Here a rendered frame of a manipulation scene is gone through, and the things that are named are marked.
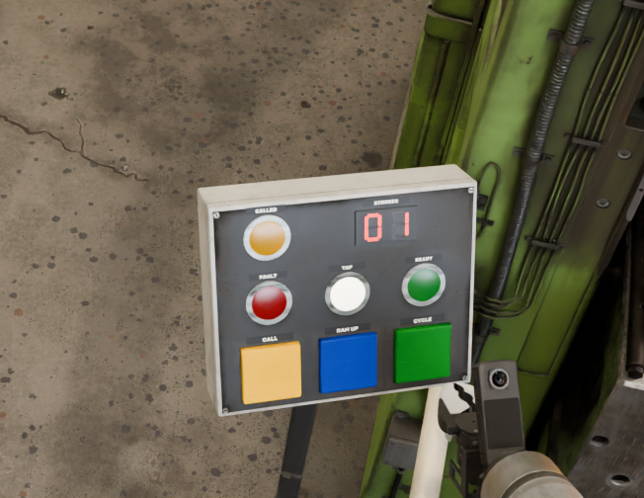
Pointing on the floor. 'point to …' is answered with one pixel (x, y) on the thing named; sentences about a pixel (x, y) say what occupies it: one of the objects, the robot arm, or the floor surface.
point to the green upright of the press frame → (504, 349)
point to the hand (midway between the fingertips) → (452, 384)
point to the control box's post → (296, 449)
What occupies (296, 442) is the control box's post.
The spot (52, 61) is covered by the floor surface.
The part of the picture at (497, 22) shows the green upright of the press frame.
